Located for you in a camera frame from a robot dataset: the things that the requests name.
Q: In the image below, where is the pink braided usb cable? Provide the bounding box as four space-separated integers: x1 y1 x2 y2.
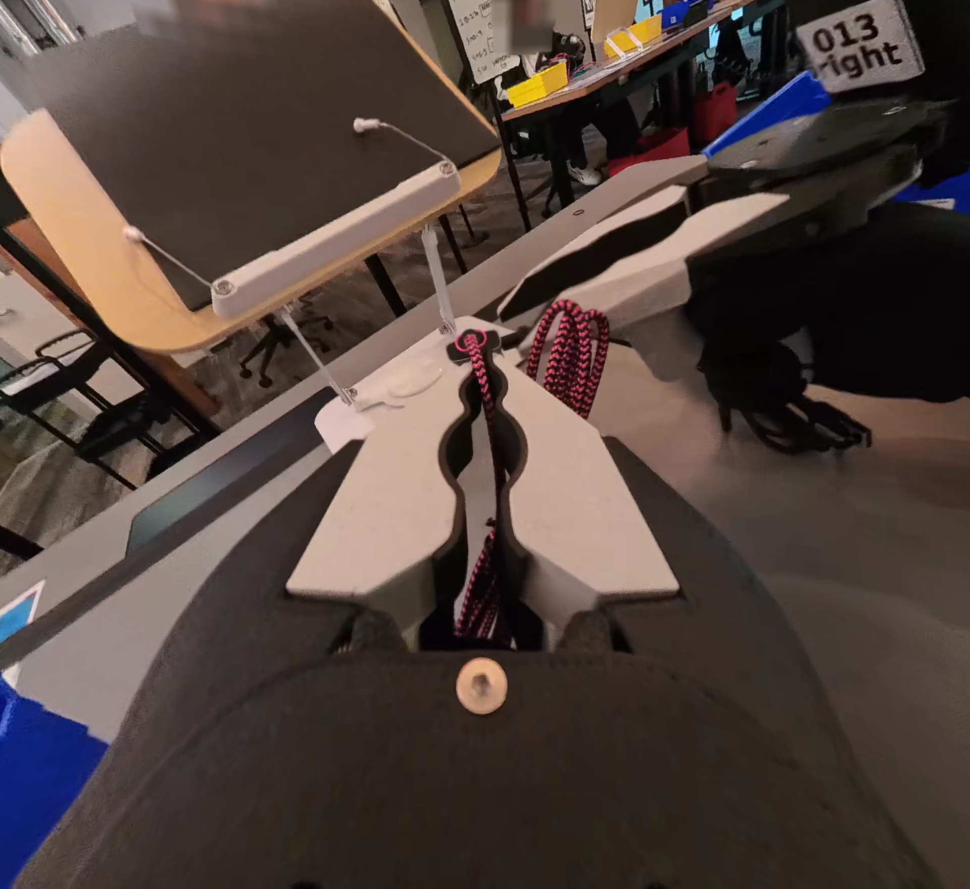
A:
447 300 611 638

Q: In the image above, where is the dark grey panel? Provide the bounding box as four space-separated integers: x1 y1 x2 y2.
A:
19 0 501 314

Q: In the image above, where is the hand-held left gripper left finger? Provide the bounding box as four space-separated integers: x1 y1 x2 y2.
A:
285 360 476 649

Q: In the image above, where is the black office chair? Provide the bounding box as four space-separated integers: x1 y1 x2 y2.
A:
238 290 334 390

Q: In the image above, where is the yellow plastic bin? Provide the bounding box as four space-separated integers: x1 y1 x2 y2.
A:
605 17 660 56
506 61 569 108

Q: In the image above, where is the long work table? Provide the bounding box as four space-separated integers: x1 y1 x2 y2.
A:
496 0 782 238

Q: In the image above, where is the red plastic container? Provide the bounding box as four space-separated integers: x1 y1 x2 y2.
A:
693 81 740 143
606 127 691 177

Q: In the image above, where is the person's right hand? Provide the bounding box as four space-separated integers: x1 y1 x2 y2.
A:
684 190 970 406

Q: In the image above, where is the handwritten whiteboard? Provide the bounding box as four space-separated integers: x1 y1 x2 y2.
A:
438 0 501 85

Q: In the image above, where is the wooden book stand white base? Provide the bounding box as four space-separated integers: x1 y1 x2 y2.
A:
0 0 524 450

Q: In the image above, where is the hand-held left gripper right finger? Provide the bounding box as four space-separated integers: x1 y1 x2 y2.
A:
491 364 681 649

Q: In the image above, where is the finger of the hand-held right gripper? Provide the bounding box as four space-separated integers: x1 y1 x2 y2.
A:
499 184 692 323
584 192 813 384

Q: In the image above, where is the printed paper sheet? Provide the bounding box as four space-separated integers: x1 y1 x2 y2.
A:
0 578 48 685

